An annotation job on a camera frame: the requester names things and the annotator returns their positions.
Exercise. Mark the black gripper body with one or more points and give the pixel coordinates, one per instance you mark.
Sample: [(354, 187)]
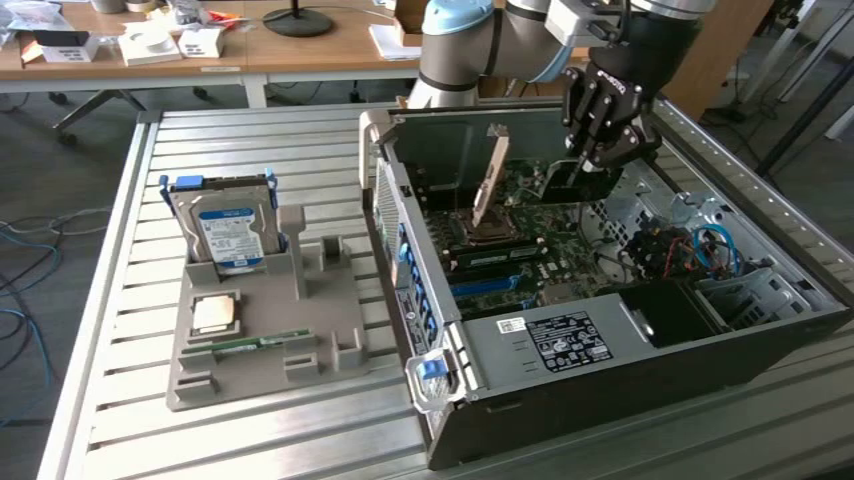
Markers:
[(641, 65)]

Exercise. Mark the green graphics card with bracket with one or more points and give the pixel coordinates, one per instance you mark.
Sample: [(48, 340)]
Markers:
[(577, 185)]

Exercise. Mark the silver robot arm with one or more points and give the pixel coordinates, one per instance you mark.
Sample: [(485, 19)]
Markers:
[(455, 50)]

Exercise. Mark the green motherboard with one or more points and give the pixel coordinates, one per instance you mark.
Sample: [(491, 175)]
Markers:
[(568, 245)]

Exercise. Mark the metal CPU socket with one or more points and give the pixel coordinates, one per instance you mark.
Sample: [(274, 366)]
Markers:
[(484, 230)]

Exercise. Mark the green RAM stick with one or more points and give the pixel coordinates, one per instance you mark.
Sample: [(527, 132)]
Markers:
[(501, 254), (254, 342)]

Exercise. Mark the stack of white papers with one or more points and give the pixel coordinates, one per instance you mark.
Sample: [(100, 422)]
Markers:
[(394, 45)]

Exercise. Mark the open cardboard box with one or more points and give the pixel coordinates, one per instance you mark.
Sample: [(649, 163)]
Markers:
[(408, 15)]

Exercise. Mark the grey chipset heatsink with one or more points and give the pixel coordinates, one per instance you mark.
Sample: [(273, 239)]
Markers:
[(563, 295)]

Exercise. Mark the blue expansion slot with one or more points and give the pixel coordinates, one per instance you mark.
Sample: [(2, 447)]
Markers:
[(488, 287)]

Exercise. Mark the wooden desk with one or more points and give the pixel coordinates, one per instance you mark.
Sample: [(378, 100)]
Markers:
[(321, 55), (134, 70)]

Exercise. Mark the black round lamp base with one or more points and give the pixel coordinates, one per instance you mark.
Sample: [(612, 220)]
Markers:
[(297, 22)]

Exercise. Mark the grey power supply unit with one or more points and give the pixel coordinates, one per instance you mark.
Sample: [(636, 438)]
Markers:
[(495, 350)]

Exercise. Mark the black and grey PC case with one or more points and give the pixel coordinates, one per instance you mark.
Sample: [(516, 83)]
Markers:
[(601, 400)]

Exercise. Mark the hard disk in blue carrier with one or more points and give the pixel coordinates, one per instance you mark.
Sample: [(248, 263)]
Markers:
[(228, 230)]

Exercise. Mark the small white labelled box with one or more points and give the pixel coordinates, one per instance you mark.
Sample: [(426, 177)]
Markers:
[(201, 45)]

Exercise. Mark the white box with round insert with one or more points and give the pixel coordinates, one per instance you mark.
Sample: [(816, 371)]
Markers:
[(150, 45)]

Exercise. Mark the silver CPU chip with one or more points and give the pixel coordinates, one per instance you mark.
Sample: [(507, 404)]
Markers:
[(216, 314)]

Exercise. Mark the grey printed parts rack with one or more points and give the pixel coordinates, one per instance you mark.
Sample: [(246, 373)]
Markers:
[(268, 360)]

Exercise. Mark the tape roll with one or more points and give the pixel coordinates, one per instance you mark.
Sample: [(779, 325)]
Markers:
[(142, 5)]

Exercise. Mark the grey cup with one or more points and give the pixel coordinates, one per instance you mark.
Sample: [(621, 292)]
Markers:
[(108, 5)]

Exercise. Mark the white box with black lid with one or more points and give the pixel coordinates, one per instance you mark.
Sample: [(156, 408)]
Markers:
[(68, 47)]

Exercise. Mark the clear plastic bag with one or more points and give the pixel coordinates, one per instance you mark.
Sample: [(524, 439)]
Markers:
[(21, 15)]

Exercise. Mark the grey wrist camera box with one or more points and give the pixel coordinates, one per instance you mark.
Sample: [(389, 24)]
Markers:
[(581, 20)]

